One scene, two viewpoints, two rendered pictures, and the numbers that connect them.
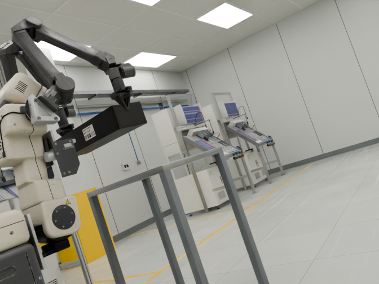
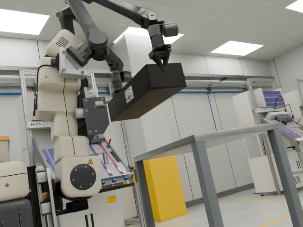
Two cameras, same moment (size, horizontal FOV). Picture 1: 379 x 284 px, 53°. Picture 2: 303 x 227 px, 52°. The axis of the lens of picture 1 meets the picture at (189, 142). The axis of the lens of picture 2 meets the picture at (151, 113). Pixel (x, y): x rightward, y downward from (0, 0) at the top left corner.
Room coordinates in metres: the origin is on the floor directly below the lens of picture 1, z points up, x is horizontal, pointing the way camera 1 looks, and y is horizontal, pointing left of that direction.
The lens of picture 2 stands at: (0.54, -0.15, 0.68)
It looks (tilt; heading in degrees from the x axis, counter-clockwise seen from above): 11 degrees up; 21
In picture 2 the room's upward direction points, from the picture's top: 11 degrees counter-clockwise
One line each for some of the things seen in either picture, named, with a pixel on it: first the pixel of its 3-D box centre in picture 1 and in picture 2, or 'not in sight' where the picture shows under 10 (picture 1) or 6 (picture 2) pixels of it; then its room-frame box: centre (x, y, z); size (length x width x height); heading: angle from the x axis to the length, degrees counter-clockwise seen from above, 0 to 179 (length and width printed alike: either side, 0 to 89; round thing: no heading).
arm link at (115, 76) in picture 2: (60, 113); (117, 78); (2.13, 0.64, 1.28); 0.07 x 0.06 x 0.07; 154
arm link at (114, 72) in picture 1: (115, 74); (156, 32); (1.75, 0.22, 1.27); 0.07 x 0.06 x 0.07; 122
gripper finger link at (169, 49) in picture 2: (125, 100); (162, 59); (1.74, 0.22, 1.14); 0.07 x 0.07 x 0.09; 48
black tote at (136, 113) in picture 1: (97, 132); (141, 96); (1.94, 0.43, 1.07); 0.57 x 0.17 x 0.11; 48
